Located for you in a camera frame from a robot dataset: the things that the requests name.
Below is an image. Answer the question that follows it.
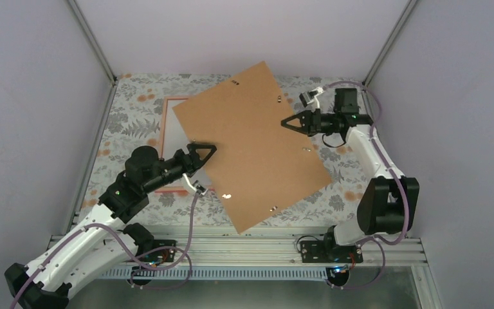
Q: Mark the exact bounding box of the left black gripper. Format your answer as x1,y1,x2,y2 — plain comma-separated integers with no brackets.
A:
143,144,217,194

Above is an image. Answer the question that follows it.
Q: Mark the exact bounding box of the volcano landscape photo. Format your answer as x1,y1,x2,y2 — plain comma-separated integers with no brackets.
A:
159,97,211,192

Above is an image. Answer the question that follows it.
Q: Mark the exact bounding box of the pink wooden picture frame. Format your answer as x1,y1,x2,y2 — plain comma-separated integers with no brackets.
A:
155,96,192,196

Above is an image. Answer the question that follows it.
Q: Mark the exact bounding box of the brown backing board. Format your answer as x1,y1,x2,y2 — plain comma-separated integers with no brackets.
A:
173,62,332,233

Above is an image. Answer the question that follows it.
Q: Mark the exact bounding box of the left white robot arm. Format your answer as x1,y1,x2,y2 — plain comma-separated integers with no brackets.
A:
5,143,217,308

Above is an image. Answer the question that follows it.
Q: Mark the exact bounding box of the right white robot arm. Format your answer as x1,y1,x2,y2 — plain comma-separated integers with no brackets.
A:
281,87,419,262

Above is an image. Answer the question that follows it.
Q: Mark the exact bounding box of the floral patterned table mat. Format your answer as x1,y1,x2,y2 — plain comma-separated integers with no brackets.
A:
80,73,369,227

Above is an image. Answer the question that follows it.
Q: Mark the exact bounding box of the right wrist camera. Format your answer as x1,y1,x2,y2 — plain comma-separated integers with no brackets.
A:
299,86,325,109

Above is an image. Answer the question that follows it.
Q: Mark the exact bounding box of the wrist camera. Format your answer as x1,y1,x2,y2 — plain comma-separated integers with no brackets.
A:
181,173,208,196
299,86,325,109

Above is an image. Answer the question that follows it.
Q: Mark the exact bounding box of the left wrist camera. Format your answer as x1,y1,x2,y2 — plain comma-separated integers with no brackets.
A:
181,173,208,196

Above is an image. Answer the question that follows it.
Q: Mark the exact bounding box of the right aluminium corner post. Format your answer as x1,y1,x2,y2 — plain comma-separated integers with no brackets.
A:
363,0,419,86

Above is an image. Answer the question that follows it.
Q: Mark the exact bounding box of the aluminium corner post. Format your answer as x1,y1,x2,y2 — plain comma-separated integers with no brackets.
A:
363,0,419,86
66,0,117,84

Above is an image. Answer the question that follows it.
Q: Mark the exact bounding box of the aluminium rail beam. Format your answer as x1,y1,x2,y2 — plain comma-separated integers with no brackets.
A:
43,225,428,267

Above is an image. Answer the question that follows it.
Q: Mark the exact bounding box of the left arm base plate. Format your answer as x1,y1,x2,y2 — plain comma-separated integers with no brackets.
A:
110,241,177,263

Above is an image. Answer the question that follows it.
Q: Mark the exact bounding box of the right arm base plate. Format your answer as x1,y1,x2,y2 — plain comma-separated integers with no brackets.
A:
299,240,364,264

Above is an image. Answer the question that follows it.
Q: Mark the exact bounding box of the slotted cable duct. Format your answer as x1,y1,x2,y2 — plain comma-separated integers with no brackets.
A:
57,266,337,281

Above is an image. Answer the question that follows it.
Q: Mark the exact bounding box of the left aluminium corner post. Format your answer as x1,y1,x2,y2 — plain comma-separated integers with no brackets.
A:
66,0,117,84

